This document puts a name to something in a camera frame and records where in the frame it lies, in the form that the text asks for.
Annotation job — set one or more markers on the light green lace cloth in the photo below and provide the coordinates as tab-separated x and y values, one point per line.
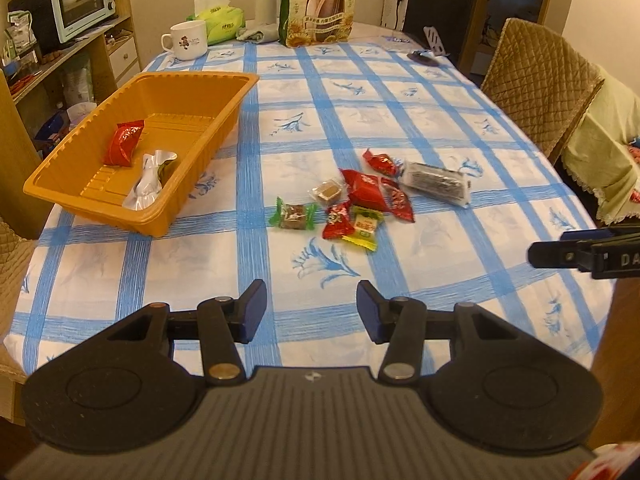
605	150

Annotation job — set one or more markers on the green brown candy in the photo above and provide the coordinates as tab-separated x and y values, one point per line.
294	214

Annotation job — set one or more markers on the orange plastic tray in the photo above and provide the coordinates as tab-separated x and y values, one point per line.
175	100

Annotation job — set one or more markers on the mint green toaster oven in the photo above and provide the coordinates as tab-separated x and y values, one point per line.
82	0

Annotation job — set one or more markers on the white plastic bag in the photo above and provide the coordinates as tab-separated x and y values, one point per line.
79	82

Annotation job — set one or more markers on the black white carton box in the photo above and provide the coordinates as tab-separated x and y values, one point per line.
440	0

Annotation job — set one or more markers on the green white packets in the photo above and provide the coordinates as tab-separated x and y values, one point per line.
20	37

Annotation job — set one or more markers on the small blue white wrapper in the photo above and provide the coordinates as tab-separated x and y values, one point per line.
396	38

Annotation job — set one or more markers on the quilted tan chair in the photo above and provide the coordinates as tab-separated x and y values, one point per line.
540	80

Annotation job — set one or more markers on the green tissue pack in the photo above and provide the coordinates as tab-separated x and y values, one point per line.
220	22

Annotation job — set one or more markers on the white phone stand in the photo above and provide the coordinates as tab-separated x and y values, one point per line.
437	40

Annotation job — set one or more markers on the clear wrapped brown cube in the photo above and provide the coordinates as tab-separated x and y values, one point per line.
327	191

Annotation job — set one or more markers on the long red snack packet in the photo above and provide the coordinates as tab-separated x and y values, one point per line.
400	202

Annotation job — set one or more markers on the quilted tan chair cushion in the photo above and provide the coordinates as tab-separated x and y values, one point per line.
20	270

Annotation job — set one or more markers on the grey cloth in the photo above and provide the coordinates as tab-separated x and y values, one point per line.
255	32

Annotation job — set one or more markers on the large red snack packet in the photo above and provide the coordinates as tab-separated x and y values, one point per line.
367	191

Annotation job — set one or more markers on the black round disc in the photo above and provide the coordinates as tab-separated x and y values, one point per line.
425	58

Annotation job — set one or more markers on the black sesame bar clear wrapper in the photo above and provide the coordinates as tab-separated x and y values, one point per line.
435	182

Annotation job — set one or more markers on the white cartoon mug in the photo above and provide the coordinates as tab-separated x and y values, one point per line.
189	40

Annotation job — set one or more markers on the silver foil snack packet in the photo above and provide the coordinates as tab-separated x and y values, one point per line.
145	185

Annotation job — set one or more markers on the blue box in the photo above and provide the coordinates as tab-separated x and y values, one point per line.
51	126

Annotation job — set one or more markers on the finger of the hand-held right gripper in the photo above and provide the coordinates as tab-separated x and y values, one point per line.
555	255
585	235

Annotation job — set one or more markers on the red snack packet white print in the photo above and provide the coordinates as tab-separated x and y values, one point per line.
125	142

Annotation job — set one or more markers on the wooden board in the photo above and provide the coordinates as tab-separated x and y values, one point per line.
17	160

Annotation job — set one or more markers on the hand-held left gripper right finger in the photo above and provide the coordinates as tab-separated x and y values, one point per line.
369	310

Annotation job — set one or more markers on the yellow green snack packet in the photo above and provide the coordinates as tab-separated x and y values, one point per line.
365	225

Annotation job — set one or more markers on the small red candy packet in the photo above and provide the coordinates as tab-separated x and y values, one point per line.
337	222
382	162

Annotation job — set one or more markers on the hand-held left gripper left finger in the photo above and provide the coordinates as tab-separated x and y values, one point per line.
254	310

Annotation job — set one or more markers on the wooden cabinet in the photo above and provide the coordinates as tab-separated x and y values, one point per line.
120	55

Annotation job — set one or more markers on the red white patterned clothing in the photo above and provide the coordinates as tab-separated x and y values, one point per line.
607	462

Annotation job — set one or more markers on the green sunflower seed bag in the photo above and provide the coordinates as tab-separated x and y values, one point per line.
317	10

